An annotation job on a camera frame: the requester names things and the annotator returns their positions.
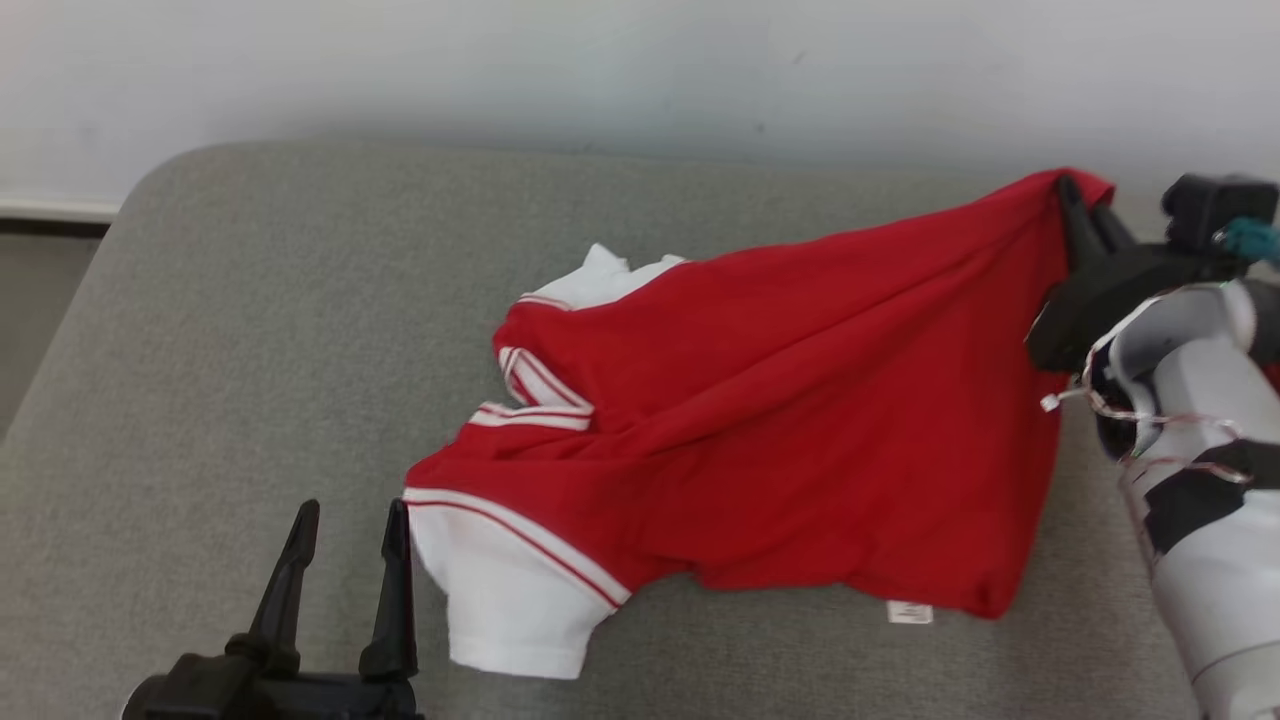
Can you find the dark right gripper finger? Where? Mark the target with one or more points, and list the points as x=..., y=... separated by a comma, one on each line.
x=1112, y=232
x=1080, y=225

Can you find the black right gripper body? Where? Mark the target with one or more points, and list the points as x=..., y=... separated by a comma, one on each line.
x=1100, y=300

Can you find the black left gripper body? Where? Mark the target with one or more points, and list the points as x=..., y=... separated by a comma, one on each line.
x=335, y=700

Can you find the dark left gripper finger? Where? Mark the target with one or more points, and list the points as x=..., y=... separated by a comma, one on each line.
x=285, y=600
x=393, y=600

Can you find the red Bulls basketball jersey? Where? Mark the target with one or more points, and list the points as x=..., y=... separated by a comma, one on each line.
x=760, y=400

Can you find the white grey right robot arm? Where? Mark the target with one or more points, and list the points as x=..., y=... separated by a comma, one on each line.
x=1215, y=580

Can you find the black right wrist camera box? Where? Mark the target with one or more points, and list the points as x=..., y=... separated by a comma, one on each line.
x=1205, y=210

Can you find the black wall baseboard strip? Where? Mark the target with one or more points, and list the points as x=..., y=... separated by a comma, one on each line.
x=50, y=226

